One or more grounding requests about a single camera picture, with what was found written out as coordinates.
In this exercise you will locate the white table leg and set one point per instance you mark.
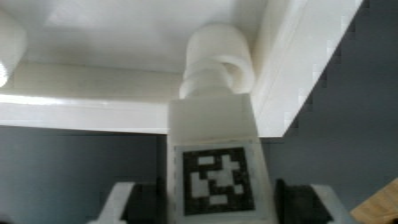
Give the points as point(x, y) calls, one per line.
point(220, 191)

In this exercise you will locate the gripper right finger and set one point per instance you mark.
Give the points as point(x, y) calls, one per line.
point(309, 205)

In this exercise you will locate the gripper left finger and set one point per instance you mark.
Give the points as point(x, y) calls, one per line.
point(134, 205)

